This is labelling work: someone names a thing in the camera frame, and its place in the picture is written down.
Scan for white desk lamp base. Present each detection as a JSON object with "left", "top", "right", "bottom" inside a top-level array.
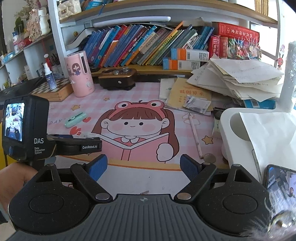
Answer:
[{"left": 219, "top": 108, "right": 295, "bottom": 182}]

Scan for pink pencil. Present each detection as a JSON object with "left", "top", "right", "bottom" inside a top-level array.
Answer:
[{"left": 189, "top": 113, "right": 203, "bottom": 159}]

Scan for black electronic keyboard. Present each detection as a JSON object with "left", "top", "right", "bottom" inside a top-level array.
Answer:
[{"left": 1, "top": 77, "right": 46, "bottom": 99}]

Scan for staples box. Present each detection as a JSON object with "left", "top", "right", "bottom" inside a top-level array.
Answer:
[{"left": 73, "top": 132, "right": 94, "bottom": 138}]

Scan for dark brown wooden box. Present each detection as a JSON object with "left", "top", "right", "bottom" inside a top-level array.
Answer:
[{"left": 98, "top": 67, "right": 137, "bottom": 90}]

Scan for wooden chess board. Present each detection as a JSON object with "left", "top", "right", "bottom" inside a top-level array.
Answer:
[{"left": 30, "top": 78, "right": 73, "bottom": 102}]

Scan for person left hand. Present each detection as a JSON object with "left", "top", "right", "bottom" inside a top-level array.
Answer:
[{"left": 0, "top": 162, "right": 37, "bottom": 213}]

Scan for red dictionary book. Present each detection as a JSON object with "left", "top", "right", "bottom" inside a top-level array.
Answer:
[{"left": 212, "top": 22, "right": 260, "bottom": 58}]

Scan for spray bottle blue label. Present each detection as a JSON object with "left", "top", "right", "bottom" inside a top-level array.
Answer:
[{"left": 43, "top": 63, "right": 57, "bottom": 90}]

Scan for white bookshelf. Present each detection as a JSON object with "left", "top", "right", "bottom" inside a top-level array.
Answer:
[{"left": 0, "top": 0, "right": 280, "bottom": 84}]

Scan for mint green correction tape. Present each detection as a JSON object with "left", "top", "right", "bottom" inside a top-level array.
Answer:
[{"left": 64, "top": 112, "right": 87, "bottom": 128}]

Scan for pink cylinder humidifier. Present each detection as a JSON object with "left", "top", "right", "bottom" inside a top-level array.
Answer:
[{"left": 65, "top": 51, "right": 95, "bottom": 97}]

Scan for black smartphone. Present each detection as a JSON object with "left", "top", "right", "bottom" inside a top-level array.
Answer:
[{"left": 263, "top": 164, "right": 295, "bottom": 214}]

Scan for stack of papers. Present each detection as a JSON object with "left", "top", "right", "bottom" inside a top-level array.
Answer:
[{"left": 187, "top": 57, "right": 283, "bottom": 102}]

